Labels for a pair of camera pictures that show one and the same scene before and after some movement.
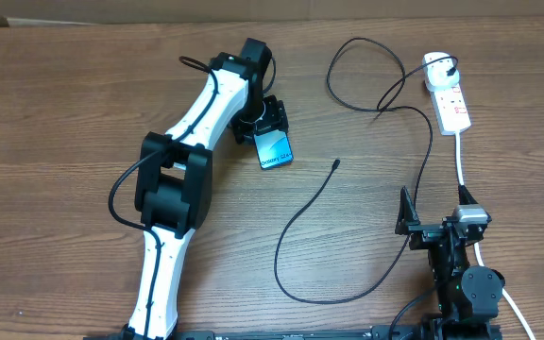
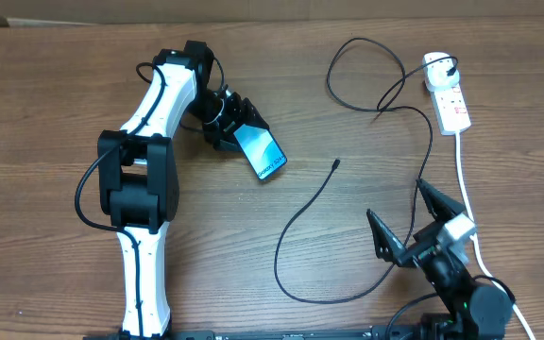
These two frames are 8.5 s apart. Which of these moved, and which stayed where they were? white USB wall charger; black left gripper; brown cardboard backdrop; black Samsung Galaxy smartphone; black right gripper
Moved: black Samsung Galaxy smartphone; black left gripper; black right gripper
Stayed: white USB wall charger; brown cardboard backdrop
